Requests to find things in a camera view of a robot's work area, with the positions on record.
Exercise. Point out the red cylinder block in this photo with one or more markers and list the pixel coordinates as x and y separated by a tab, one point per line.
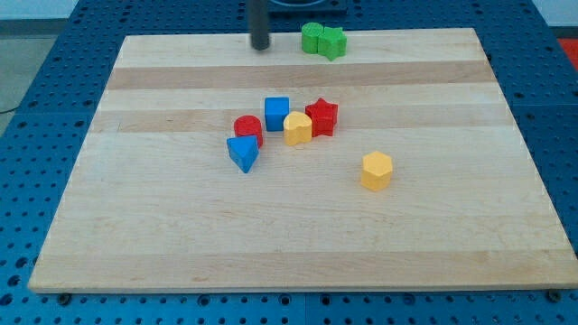
249	125

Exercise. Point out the blue cube block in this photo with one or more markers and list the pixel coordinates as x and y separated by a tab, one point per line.
276	110

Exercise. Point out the green star block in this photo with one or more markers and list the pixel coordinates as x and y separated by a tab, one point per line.
332	43

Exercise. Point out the yellow heart block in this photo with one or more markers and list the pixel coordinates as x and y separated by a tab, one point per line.
297	128

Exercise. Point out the yellow hexagon block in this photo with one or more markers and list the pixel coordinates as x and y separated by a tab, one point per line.
377	170

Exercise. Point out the green cylinder block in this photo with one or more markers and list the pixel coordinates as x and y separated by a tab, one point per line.
310	33

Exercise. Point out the blue triangle block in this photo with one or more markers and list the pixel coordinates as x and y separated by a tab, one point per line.
243	151

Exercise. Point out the red star block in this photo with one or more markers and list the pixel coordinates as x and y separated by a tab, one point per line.
324	116

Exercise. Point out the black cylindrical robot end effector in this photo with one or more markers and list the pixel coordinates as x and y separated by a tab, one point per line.
258	24

